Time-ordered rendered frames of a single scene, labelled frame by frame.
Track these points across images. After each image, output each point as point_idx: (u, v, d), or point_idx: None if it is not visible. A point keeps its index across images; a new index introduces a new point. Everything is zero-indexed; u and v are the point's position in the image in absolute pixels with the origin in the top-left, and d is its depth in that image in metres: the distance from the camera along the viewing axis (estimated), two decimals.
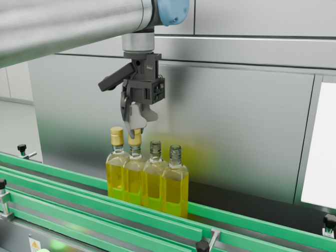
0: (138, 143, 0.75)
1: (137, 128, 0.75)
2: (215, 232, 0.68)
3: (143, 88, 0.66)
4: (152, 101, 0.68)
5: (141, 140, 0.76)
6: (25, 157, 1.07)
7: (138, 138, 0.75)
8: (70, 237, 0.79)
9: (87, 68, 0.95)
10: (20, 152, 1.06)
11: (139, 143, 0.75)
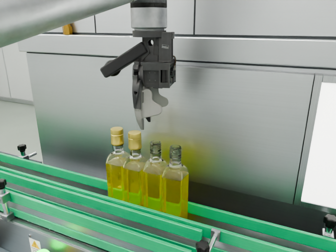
0: (138, 147, 0.75)
1: (137, 132, 0.75)
2: (215, 232, 0.68)
3: (159, 70, 0.60)
4: (168, 84, 0.61)
5: (141, 145, 0.77)
6: (25, 157, 1.07)
7: (138, 142, 0.75)
8: (70, 237, 0.79)
9: (87, 68, 0.95)
10: (20, 152, 1.06)
11: (139, 147, 0.76)
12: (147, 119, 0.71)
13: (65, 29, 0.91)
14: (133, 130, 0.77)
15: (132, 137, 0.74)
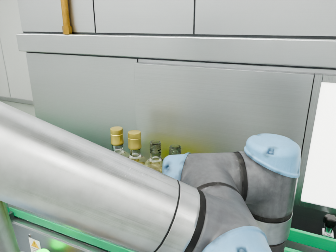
0: (138, 147, 0.75)
1: (137, 132, 0.75)
2: None
3: None
4: None
5: (141, 145, 0.77)
6: None
7: (138, 142, 0.75)
8: (70, 237, 0.79)
9: (87, 68, 0.95)
10: None
11: (139, 147, 0.76)
12: None
13: (65, 29, 0.91)
14: (133, 130, 0.77)
15: (132, 137, 0.74)
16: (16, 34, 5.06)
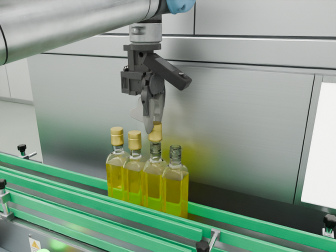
0: (138, 147, 0.75)
1: (137, 132, 0.75)
2: (215, 232, 0.68)
3: None
4: None
5: (141, 145, 0.77)
6: (25, 157, 1.07)
7: (138, 142, 0.75)
8: (70, 237, 0.79)
9: (87, 68, 0.95)
10: (20, 152, 1.06)
11: (139, 147, 0.76)
12: (150, 131, 0.72)
13: None
14: (133, 130, 0.77)
15: (132, 137, 0.74)
16: None
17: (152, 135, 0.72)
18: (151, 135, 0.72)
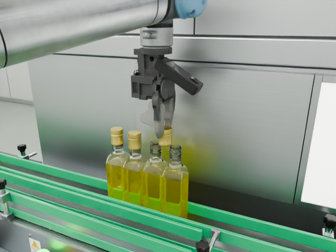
0: (138, 147, 0.75)
1: (137, 132, 0.75)
2: (215, 232, 0.68)
3: None
4: None
5: (141, 145, 0.77)
6: (25, 157, 1.07)
7: (138, 142, 0.75)
8: (70, 237, 0.79)
9: (87, 68, 0.95)
10: (20, 152, 1.06)
11: (139, 147, 0.76)
12: (160, 136, 0.71)
13: None
14: (133, 130, 0.77)
15: (132, 137, 0.74)
16: None
17: (162, 140, 0.71)
18: (161, 140, 0.71)
